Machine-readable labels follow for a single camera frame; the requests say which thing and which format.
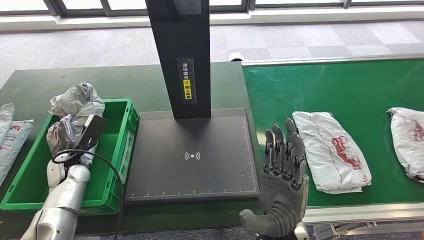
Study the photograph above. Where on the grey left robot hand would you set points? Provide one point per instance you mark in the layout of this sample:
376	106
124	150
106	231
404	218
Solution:
64	136

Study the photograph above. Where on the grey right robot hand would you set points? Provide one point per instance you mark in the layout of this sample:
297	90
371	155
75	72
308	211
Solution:
283	198

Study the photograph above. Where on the long grey red-striped parcel bag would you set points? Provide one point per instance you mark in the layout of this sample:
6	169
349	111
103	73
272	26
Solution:
324	155

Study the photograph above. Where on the small white round object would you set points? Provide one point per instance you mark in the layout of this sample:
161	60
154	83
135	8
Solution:
236	57

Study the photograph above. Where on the plain white parcel bag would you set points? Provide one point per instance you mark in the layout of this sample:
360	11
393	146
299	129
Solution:
6	122

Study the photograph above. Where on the dark window frame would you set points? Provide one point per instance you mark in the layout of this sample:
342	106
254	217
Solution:
82	11

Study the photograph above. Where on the knotted grey red-print parcel bag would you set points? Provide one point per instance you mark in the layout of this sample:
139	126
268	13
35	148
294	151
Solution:
407	142

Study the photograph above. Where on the green conveyor belt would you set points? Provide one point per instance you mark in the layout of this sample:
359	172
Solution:
331	86

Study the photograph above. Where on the plain grey parcel bag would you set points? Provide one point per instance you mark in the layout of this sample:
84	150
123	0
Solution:
79	99

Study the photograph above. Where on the black inbound scanner machine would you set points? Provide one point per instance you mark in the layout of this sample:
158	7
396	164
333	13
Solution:
192	165

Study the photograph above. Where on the black and yellow ruler sticker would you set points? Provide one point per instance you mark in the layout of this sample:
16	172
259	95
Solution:
187	82

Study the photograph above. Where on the green plastic crate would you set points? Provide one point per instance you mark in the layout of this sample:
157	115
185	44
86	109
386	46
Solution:
26	179

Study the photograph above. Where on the white parcel bag with text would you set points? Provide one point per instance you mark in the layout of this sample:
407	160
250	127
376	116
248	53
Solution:
15	142

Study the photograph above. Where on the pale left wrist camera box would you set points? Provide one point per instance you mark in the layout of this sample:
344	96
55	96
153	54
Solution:
94	130

